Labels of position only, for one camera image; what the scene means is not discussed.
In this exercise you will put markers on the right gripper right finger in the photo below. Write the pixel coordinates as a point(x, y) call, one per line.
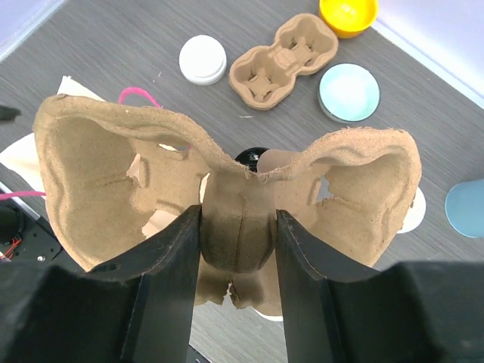
point(337, 310)

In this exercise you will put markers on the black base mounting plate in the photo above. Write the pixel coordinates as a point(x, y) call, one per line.
point(36, 241)

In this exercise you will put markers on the orange bowl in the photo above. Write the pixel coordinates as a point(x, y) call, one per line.
point(348, 18)

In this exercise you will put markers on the blue straw holder cup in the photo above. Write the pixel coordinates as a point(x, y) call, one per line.
point(464, 208)

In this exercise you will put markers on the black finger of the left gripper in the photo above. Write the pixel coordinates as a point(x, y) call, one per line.
point(8, 114)

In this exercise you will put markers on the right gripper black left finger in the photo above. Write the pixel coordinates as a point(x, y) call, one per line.
point(136, 307)

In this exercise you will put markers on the cardboard cup carrier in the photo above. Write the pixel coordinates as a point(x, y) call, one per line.
point(351, 189)
point(266, 74)

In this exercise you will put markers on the white cup lid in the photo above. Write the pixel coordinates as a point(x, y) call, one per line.
point(274, 318)
point(415, 214)
point(202, 60)

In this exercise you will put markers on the light green bowl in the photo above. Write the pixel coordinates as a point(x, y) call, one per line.
point(348, 93)

